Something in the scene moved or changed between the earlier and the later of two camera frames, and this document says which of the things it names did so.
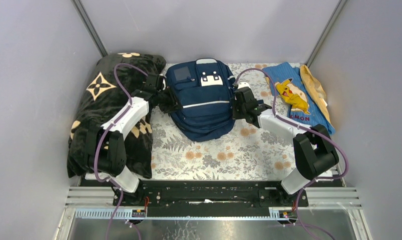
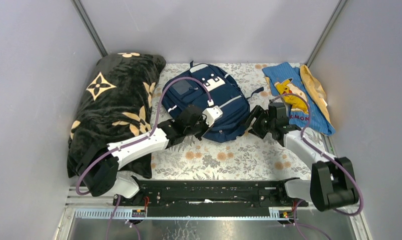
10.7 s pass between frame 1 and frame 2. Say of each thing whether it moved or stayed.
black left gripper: moved
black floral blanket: stayed
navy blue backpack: moved
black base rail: stayed
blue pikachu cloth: stayed
